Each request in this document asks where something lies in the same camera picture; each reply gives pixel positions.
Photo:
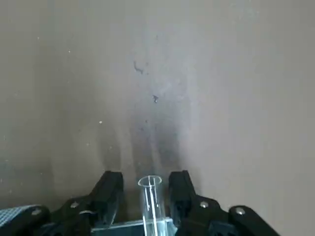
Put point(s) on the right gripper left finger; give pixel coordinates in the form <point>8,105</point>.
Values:
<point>108,196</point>

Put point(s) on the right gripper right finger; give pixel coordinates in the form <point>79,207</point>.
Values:
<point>184,204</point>

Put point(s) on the clear glass test tube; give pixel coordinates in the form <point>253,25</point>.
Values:
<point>150,211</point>

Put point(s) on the steel tray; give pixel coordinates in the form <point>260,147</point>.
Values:
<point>128,228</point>

